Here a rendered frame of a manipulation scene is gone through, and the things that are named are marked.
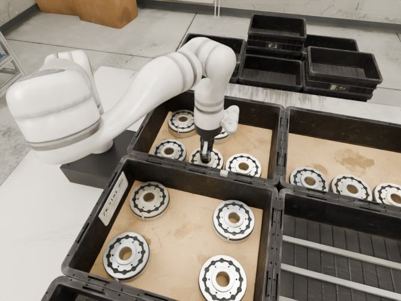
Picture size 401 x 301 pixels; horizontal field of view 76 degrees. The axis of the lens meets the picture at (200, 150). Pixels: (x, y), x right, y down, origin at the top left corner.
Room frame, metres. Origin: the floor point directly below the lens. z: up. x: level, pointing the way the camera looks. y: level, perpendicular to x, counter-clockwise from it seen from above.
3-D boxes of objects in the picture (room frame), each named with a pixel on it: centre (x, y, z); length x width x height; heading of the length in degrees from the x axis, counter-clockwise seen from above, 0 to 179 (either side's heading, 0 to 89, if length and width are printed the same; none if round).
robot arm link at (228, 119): (0.47, -0.04, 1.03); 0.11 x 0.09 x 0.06; 80
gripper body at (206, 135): (0.47, -0.02, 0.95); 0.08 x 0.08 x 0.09
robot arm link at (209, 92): (0.47, -0.03, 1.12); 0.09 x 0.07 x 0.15; 50
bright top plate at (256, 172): (0.42, -0.12, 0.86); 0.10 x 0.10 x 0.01
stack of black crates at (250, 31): (1.85, -0.56, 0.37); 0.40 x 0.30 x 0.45; 77
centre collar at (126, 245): (0.18, 0.17, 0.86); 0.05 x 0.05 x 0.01
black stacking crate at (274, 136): (0.51, -0.03, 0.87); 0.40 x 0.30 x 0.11; 75
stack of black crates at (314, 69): (1.38, -0.86, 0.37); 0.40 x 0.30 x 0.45; 77
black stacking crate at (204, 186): (0.22, 0.04, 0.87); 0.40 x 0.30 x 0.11; 75
